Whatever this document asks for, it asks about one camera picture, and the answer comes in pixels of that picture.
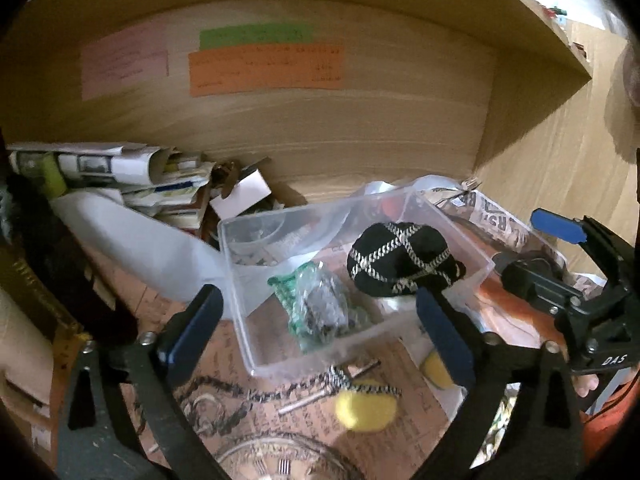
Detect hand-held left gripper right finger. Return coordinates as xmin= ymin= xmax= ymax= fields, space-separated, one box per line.
xmin=416 ymin=287 xmax=586 ymax=480

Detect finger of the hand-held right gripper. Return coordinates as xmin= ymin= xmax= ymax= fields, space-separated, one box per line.
xmin=531 ymin=208 xmax=640 ymax=291
xmin=501 ymin=255 xmax=586 ymax=317

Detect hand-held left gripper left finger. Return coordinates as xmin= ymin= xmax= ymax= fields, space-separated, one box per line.
xmin=57 ymin=284 xmax=224 ymax=480

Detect black knitted pouch white crosses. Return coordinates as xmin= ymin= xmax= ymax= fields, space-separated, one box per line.
xmin=346 ymin=221 xmax=467 ymax=297

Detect clear plastic box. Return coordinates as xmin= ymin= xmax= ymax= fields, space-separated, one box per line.
xmin=217 ymin=187 xmax=496 ymax=378

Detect person's right forearm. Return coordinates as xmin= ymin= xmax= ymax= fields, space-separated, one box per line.
xmin=582 ymin=367 xmax=640 ymax=463

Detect person's right hand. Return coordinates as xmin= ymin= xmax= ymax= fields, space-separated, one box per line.
xmin=574 ymin=373 xmax=600 ymax=399

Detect yellow foam ball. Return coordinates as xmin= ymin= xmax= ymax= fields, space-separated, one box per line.
xmin=420 ymin=351 xmax=457 ymax=391
xmin=335 ymin=382 xmax=399 ymax=433

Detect green patterned plastic packet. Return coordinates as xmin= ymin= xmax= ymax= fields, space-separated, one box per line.
xmin=267 ymin=261 xmax=371 ymax=353

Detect thin metal rod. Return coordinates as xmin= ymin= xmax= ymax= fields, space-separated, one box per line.
xmin=277 ymin=359 xmax=382 ymax=415

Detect pile of papers and booklets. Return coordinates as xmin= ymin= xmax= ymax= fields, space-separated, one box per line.
xmin=120 ymin=147 xmax=221 ymax=233

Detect small white cardboard box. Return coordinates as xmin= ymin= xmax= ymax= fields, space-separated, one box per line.
xmin=209 ymin=169 xmax=273 ymax=222

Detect brown cardboard box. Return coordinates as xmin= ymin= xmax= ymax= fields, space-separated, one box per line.
xmin=0 ymin=287 xmax=63 ymax=466

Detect rolled newspaper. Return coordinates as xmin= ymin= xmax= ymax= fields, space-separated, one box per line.
xmin=7 ymin=142 xmax=176 ymax=191

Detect wooden shelf unit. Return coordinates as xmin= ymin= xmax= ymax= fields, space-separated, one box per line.
xmin=0 ymin=0 xmax=596 ymax=211

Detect orange paper note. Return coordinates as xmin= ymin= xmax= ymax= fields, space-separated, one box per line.
xmin=188 ymin=42 xmax=345 ymax=98

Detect pink paper note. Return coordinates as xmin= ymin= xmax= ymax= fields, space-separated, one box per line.
xmin=80 ymin=15 xmax=170 ymax=101

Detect green paper note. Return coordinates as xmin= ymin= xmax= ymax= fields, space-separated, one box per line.
xmin=198 ymin=22 xmax=315 ymax=51

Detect black and white braided cord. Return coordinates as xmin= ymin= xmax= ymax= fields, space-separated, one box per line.
xmin=182 ymin=364 xmax=402 ymax=438

